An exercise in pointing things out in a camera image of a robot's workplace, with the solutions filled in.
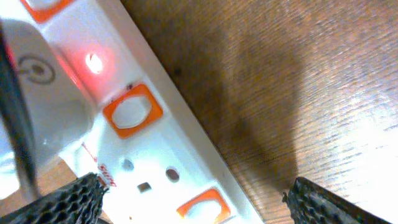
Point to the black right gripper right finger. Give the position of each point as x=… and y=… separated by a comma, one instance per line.
x=311, y=203

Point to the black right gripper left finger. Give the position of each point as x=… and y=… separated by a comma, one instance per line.
x=79, y=202

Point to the white power strip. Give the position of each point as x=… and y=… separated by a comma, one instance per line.
x=145, y=144

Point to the white USB charger adapter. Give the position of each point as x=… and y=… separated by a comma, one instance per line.
x=44, y=108

